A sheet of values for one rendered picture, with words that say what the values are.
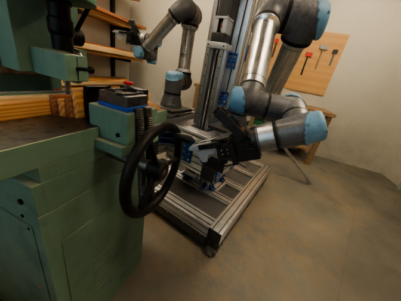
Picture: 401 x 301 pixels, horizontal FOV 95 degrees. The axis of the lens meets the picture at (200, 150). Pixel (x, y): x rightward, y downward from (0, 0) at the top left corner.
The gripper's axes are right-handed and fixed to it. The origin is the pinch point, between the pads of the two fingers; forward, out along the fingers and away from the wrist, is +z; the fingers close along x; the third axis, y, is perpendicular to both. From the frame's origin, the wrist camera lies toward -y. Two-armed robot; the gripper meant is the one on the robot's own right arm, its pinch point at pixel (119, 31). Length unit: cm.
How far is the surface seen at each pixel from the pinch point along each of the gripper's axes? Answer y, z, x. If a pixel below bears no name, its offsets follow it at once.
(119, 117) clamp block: 16, -82, -97
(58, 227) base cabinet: 44, -74, -116
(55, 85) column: 18, -41, -84
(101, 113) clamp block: 17, -76, -97
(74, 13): -6, -42, -72
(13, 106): 16, -59, -108
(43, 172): 26, -74, -114
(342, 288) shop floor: 118, -198, -45
